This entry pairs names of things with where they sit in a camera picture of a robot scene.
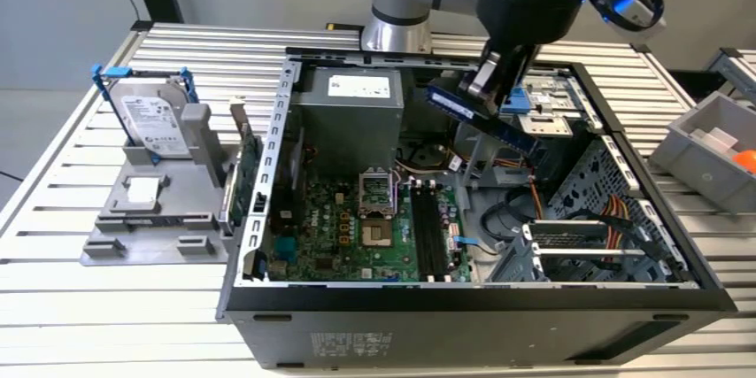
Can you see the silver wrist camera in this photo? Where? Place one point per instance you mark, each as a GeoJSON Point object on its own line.
{"type": "Point", "coordinates": [635, 10]}

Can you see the hard disk in blue carrier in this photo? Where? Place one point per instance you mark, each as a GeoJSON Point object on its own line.
{"type": "Point", "coordinates": [151, 121]}

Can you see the black case fan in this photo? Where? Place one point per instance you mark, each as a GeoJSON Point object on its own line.
{"type": "Point", "coordinates": [292, 165]}

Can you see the CPU socket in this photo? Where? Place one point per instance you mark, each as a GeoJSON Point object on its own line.
{"type": "Point", "coordinates": [377, 234]}

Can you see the grey power supply unit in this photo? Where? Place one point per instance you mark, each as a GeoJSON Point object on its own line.
{"type": "Point", "coordinates": [348, 130]}

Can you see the green motherboard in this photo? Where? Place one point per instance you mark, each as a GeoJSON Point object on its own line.
{"type": "Point", "coordinates": [319, 236]}

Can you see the grey parts rack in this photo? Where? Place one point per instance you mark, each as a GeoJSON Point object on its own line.
{"type": "Point", "coordinates": [151, 247]}

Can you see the black RAM slot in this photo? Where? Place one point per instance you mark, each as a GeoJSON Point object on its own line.
{"type": "Point", "coordinates": [423, 232]}
{"type": "Point", "coordinates": [439, 232]}

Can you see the grey plastic bin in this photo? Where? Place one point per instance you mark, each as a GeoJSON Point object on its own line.
{"type": "Point", "coordinates": [703, 174]}

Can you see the green graphics card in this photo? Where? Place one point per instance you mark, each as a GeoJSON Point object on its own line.
{"type": "Point", "coordinates": [248, 174]}

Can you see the perforated disk bay cage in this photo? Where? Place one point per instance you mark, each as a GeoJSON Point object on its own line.
{"type": "Point", "coordinates": [591, 254]}

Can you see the black open PC case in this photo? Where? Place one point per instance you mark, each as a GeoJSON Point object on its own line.
{"type": "Point", "coordinates": [413, 334]}

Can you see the silver CPU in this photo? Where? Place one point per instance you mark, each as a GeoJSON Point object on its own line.
{"type": "Point", "coordinates": [143, 190]}

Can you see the dark blue RAM stick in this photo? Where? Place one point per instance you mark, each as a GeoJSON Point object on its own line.
{"type": "Point", "coordinates": [523, 141]}

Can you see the orange ball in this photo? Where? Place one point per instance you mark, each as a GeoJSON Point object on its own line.
{"type": "Point", "coordinates": [745, 160]}

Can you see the small black yellow connector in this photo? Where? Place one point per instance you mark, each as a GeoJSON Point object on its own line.
{"type": "Point", "coordinates": [336, 26]}

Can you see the silver drive cage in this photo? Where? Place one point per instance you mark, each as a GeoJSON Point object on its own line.
{"type": "Point", "coordinates": [545, 125]}

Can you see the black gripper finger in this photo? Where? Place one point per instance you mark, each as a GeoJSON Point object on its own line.
{"type": "Point", "coordinates": [516, 68]}
{"type": "Point", "coordinates": [481, 81]}

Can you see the small white box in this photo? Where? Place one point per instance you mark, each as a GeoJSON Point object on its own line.
{"type": "Point", "coordinates": [717, 139]}

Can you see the blue plastic drive latch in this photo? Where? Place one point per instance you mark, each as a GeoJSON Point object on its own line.
{"type": "Point", "coordinates": [515, 103]}

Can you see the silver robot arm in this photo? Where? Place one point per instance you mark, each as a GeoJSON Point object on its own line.
{"type": "Point", "coordinates": [399, 2]}

